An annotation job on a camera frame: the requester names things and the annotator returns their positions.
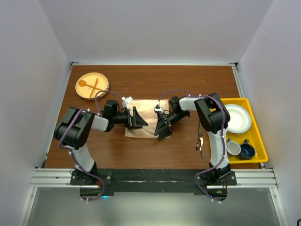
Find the aluminium frame rail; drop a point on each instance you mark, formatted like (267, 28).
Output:
(246, 178)

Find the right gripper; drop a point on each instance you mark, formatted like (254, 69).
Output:
(162, 124)

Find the wooden spoon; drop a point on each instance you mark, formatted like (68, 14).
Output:
(83, 83)

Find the yellow plastic bin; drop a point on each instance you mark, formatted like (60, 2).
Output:
(253, 135)

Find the white mug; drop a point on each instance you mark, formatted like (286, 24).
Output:
(233, 148)

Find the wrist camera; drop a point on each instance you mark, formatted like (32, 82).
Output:
(158, 108)
(126, 101)

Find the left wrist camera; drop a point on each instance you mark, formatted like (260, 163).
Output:
(126, 101)

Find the wooden knife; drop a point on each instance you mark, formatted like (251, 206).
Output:
(93, 88)

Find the white paper plate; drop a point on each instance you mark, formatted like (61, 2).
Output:
(240, 119)

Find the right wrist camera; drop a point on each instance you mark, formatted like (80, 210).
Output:
(158, 108)

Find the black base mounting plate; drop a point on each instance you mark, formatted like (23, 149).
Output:
(219, 193)

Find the dark blue mug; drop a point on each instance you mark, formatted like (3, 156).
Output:
(247, 151)

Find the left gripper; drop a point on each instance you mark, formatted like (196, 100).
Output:
(138, 122)

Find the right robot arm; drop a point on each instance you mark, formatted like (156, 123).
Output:
(213, 117)

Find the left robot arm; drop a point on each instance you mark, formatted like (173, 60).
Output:
(74, 129)

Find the beige cloth napkin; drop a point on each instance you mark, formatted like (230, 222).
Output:
(145, 108)

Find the round bamboo plate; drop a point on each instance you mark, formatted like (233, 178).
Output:
(84, 92)

